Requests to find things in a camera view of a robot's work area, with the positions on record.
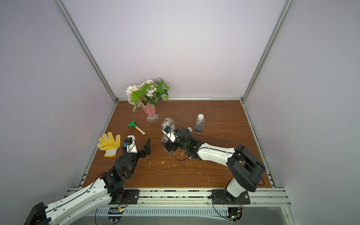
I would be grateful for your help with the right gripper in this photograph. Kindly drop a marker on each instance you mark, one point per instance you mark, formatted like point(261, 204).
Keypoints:
point(171, 145)

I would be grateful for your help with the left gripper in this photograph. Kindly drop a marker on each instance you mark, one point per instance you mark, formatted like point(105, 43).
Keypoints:
point(146, 151)

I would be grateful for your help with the round clear bottle front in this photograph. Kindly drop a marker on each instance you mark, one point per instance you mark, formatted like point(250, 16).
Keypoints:
point(199, 125)

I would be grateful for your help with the round clear bottle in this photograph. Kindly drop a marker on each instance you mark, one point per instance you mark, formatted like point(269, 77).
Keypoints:
point(199, 125)
point(164, 139)

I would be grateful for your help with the white cap small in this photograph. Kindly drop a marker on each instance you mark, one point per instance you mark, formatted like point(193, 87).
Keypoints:
point(200, 117)

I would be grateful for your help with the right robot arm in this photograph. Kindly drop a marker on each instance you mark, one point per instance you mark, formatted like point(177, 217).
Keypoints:
point(246, 168)

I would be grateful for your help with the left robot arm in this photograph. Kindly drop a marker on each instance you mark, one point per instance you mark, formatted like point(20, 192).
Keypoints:
point(105, 189)

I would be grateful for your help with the square clear bottle with label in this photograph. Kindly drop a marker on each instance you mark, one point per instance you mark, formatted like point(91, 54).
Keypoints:
point(168, 122)

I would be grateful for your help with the yellow work glove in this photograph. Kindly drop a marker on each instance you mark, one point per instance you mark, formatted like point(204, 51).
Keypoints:
point(109, 144)

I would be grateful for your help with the pink vase with flowers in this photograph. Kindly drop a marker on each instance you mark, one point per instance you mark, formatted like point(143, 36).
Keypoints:
point(146, 96)

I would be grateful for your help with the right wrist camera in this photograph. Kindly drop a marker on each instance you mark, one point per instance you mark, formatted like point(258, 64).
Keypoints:
point(170, 133)

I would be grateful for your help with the green scraper wooden handle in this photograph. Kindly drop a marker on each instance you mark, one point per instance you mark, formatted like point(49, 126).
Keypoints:
point(133, 124)

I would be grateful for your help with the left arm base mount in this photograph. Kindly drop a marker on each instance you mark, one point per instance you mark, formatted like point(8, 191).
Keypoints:
point(123, 197)

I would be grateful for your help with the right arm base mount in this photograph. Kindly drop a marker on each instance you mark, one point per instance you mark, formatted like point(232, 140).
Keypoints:
point(230, 197)

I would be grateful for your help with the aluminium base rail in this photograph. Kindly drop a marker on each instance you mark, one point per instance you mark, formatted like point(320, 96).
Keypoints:
point(188, 202)

